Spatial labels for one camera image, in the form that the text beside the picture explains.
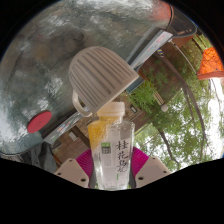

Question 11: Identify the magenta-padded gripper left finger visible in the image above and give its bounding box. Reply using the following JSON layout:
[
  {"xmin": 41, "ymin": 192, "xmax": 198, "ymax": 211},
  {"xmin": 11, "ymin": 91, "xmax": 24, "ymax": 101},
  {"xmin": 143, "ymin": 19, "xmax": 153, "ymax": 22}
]
[{"xmin": 54, "ymin": 148, "xmax": 96, "ymax": 189}]

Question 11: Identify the white ribbed mug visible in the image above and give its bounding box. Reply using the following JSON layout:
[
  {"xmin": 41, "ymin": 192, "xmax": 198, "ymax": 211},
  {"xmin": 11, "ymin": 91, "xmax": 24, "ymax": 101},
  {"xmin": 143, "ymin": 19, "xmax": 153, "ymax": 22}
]
[{"xmin": 68, "ymin": 45, "xmax": 140, "ymax": 118}]

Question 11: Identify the orange canopy tent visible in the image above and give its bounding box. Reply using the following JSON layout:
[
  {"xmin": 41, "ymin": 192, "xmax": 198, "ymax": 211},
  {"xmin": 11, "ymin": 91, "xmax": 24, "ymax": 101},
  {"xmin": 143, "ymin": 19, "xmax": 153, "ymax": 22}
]
[{"xmin": 197, "ymin": 46, "xmax": 224, "ymax": 81}]

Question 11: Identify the black laptop with stickers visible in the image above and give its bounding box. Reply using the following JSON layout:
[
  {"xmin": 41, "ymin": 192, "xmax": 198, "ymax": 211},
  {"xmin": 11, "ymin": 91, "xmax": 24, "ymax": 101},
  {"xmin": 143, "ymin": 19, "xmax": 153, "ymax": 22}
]
[{"xmin": 43, "ymin": 111, "xmax": 91, "ymax": 144}]

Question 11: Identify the globe-topped garden lamp post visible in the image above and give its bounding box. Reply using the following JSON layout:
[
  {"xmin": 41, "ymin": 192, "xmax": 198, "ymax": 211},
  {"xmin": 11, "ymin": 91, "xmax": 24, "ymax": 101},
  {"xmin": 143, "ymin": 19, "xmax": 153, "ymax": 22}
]
[{"xmin": 153, "ymin": 91, "xmax": 169, "ymax": 113}]

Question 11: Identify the flat round red coaster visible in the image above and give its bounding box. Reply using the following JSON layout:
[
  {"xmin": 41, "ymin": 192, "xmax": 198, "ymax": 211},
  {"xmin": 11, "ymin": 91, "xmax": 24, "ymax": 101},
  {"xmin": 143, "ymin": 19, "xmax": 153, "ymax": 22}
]
[{"xmin": 26, "ymin": 110, "xmax": 53, "ymax": 134}]

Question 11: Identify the clear white-capped drink bottle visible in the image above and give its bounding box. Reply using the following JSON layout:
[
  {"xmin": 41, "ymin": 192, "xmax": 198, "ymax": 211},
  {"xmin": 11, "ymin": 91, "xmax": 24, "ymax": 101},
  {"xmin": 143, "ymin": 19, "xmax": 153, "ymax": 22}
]
[{"xmin": 87, "ymin": 101, "xmax": 136, "ymax": 192}]

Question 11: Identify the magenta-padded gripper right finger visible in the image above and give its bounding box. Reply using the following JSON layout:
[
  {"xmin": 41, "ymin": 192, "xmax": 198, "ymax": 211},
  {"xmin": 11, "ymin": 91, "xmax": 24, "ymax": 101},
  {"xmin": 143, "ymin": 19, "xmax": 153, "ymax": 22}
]
[{"xmin": 130, "ymin": 146, "xmax": 172, "ymax": 189}]

